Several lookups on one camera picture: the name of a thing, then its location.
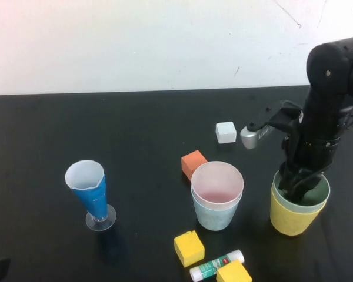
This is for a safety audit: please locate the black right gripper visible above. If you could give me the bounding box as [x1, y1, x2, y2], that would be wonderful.
[278, 129, 341, 204]

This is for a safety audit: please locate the green plastic cup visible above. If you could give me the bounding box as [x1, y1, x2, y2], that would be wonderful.
[272, 169, 331, 214]

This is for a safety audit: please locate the pink plastic cup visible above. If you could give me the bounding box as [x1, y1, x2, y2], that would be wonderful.
[191, 160, 245, 212]

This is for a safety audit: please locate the yellow plastic cup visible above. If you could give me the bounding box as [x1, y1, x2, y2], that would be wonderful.
[269, 183, 327, 237]

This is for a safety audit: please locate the white foam cube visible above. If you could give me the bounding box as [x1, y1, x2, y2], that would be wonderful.
[215, 122, 236, 145]

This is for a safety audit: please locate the light blue plastic cup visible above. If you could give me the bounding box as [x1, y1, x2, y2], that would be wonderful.
[191, 187, 242, 231]

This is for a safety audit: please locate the orange foam cube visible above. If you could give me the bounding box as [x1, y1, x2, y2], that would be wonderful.
[181, 149, 208, 181]

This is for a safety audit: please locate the white green glue stick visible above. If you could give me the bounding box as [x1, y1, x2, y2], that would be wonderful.
[189, 249, 245, 281]

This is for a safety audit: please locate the yellow foam cube with notch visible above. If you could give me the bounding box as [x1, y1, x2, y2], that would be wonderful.
[174, 229, 205, 268]

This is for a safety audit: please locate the blue-wrapped clear plastic goblet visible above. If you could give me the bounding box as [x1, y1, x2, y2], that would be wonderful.
[65, 159, 118, 232]

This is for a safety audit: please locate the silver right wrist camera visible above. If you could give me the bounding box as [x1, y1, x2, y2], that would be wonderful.
[239, 123, 273, 149]

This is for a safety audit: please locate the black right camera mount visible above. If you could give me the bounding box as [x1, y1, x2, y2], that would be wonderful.
[247, 99, 303, 136]

